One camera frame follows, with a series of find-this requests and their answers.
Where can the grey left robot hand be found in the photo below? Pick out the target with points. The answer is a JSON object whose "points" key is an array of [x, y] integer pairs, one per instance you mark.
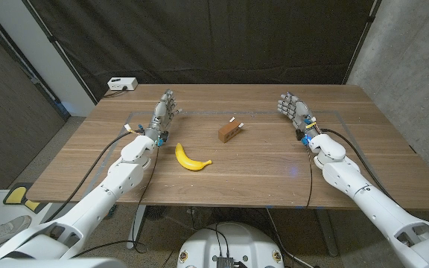
{"points": [[160, 117]]}

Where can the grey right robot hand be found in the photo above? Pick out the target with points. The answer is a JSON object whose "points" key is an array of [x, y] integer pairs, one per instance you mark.
{"points": [[298, 111]]}

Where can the clear plastic screen protector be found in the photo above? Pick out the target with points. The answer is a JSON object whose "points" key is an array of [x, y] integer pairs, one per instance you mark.
{"points": [[232, 119]]}

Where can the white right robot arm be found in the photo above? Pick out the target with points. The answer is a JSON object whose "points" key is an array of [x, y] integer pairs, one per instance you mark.
{"points": [[367, 201]]}

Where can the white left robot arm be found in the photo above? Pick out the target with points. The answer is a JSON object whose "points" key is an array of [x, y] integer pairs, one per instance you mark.
{"points": [[88, 208]]}

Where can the yellow toy banana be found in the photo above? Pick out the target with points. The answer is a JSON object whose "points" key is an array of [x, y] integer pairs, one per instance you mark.
{"points": [[186, 161]]}

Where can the brown toy block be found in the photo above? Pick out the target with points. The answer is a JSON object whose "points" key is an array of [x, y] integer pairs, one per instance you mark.
{"points": [[227, 133]]}

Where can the white power strip box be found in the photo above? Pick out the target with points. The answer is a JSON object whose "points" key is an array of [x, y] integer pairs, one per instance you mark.
{"points": [[122, 83]]}

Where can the black backdrop curtain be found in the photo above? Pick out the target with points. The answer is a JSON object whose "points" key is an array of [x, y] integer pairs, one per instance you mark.
{"points": [[199, 37]]}

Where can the black backdrop stand pole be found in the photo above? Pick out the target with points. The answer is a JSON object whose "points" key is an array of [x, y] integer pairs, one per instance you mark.
{"points": [[60, 50], [361, 41]]}

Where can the black round fan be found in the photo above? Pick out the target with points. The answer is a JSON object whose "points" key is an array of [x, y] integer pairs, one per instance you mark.
{"points": [[156, 212]]}

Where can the grey table leg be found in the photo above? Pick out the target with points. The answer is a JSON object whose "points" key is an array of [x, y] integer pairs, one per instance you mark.
{"points": [[328, 234], [135, 227]]}

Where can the white robot torso base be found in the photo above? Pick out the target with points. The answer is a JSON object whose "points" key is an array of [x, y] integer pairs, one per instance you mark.
{"points": [[233, 242]]}

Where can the white floor mat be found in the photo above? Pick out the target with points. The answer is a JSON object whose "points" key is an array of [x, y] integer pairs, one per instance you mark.
{"points": [[37, 217]]}

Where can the dark torso connector box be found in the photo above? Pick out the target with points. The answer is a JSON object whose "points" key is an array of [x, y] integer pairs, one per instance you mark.
{"points": [[225, 262]]}

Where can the grey sneaker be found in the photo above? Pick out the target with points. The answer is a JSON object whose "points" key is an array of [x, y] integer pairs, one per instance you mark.
{"points": [[9, 229]]}

